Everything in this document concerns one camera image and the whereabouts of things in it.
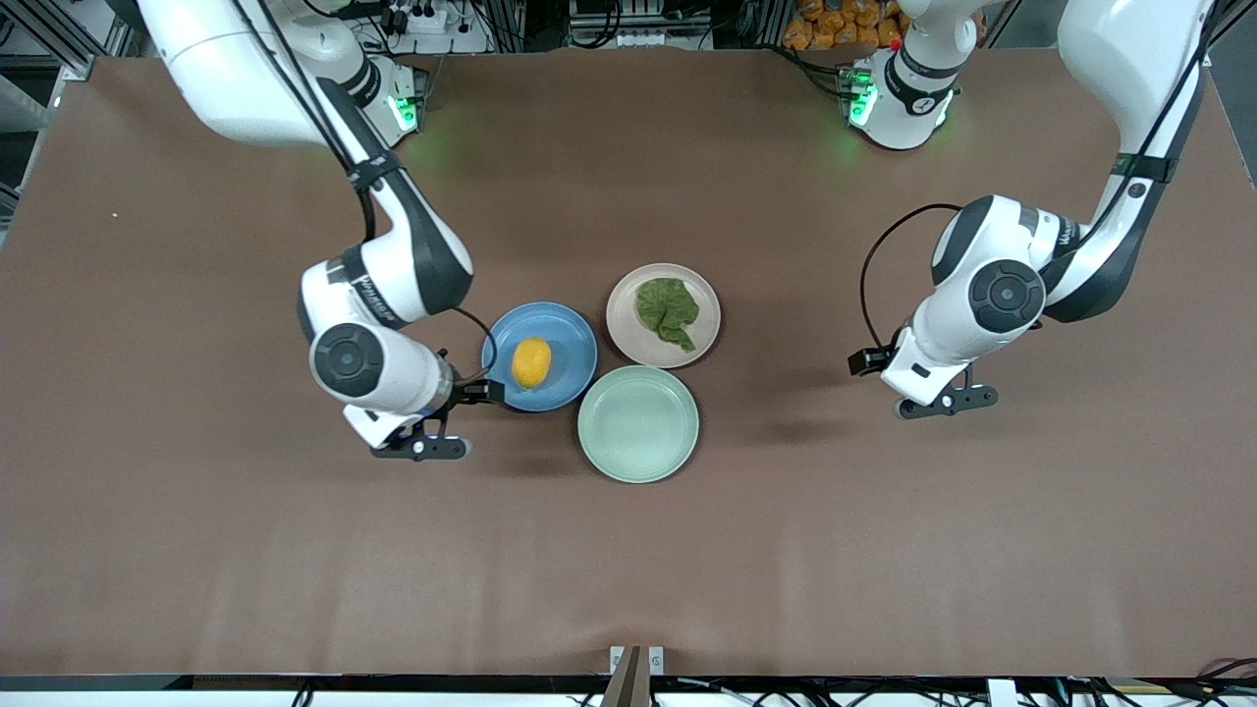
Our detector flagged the green lettuce leaf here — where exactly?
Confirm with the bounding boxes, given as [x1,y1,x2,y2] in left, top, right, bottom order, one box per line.
[634,278,701,354]

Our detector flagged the white power strip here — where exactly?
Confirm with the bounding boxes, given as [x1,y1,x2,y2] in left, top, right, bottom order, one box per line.
[378,0,463,32]

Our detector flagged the beige plate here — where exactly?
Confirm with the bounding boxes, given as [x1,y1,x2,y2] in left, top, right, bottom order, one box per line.
[605,263,722,370]

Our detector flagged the brown slanted bar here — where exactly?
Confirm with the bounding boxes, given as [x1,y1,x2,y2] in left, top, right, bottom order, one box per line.
[601,645,644,707]

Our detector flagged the white table edge rail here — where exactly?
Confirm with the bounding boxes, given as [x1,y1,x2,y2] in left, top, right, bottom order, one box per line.
[0,676,1257,707]

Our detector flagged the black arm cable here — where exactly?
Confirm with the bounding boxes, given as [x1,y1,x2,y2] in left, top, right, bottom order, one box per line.
[860,0,1224,351]
[231,0,499,382]

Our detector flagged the yellow lemon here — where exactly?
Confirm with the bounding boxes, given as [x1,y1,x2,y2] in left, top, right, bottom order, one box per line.
[511,337,553,390]

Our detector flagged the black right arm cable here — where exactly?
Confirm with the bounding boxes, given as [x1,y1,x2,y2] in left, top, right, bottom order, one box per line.
[231,0,499,382]

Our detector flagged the aluminium frame post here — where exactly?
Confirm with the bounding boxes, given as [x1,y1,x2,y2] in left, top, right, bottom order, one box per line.
[1213,0,1257,50]
[0,0,138,82]

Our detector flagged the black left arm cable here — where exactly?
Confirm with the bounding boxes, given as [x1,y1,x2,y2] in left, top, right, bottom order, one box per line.
[860,0,1224,351]

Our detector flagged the pale green plate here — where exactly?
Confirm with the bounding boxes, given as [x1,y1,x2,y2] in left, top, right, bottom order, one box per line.
[577,365,700,484]

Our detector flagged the small metal bracket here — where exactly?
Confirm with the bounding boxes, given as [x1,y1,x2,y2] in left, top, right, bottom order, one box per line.
[609,645,666,679]

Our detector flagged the blue plate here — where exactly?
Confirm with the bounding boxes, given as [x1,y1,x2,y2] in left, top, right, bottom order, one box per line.
[481,301,599,412]

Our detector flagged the bag of oranges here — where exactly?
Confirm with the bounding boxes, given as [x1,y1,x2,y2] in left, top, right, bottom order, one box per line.
[784,0,904,50]

